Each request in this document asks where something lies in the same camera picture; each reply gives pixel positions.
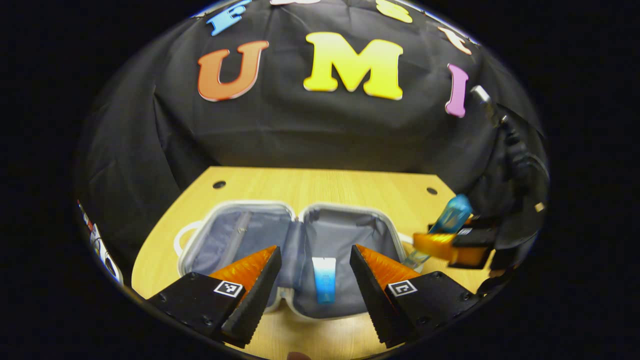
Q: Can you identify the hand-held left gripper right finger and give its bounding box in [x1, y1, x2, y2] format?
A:
[349, 244, 485, 350]

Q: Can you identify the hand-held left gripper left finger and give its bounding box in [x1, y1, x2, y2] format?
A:
[147, 245, 283, 350]

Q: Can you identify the teal bottle with blue cap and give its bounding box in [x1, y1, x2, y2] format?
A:
[402, 194, 474, 269]

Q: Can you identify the white and blue cream tube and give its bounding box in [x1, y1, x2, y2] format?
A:
[312, 257, 337, 304]

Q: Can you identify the small white suitcase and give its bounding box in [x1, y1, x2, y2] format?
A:
[173, 200, 416, 321]

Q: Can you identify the white and red clutter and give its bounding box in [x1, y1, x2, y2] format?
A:
[77, 200, 124, 286]

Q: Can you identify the black cable with silver plug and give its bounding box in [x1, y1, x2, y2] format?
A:
[471, 85, 511, 131]

